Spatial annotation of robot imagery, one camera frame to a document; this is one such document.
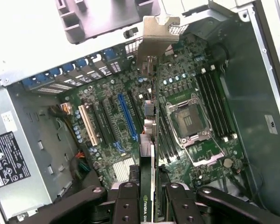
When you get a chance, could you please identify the CPU socket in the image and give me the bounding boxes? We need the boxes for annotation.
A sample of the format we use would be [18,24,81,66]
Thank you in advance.
[165,93,213,145]

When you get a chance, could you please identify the yellow black power wires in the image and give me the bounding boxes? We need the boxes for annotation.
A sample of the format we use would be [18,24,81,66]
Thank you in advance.
[48,102,77,140]

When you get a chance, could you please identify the black RAM slot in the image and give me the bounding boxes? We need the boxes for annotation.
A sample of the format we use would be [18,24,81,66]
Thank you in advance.
[200,68,228,143]
[196,74,221,140]
[210,65,238,140]
[206,72,231,140]

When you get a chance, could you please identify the green motherboard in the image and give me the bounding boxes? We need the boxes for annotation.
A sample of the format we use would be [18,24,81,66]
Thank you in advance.
[58,35,248,201]

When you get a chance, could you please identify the grey power supply unit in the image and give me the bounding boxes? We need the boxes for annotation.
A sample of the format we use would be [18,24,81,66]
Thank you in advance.
[0,86,73,213]

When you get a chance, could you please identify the white expansion slot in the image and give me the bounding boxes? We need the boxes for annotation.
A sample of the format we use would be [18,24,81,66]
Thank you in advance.
[78,105,98,147]

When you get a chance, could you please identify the open black PC case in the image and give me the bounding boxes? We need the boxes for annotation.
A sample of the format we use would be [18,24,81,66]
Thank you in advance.
[0,0,280,224]

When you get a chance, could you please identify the grey plastic parts rack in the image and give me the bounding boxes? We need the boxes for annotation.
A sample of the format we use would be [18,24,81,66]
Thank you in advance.
[53,0,163,45]

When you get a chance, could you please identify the silver chipset heatsink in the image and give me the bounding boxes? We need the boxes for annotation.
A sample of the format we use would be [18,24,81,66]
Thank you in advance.
[112,157,137,182]

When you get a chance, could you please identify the coloured power wire bundle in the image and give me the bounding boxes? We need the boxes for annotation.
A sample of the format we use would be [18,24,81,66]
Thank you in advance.
[70,150,91,180]

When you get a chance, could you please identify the blue expansion slot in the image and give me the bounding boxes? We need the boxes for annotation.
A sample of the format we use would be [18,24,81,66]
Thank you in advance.
[118,93,138,140]

